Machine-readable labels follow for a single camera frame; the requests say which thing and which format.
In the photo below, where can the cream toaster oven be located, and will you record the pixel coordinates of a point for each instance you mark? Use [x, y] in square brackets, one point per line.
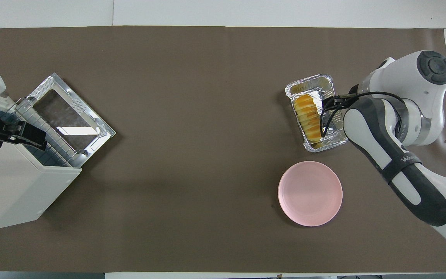
[10, 186]

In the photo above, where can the sliced yellow bread loaf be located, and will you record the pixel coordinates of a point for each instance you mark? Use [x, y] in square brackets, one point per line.
[308, 116]

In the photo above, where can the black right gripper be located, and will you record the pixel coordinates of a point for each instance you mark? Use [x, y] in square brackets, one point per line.
[345, 100]

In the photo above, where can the brown table mat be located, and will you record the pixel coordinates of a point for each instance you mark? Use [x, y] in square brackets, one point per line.
[207, 116]

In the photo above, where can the aluminium foil tray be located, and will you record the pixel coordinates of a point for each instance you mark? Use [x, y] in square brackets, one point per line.
[312, 83]

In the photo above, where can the pink round plate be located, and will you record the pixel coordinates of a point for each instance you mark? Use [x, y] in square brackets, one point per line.
[310, 193]

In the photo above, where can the glass oven door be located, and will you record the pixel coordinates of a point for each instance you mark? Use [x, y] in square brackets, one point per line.
[68, 116]

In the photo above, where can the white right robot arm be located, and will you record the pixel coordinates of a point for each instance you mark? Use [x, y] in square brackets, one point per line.
[420, 85]

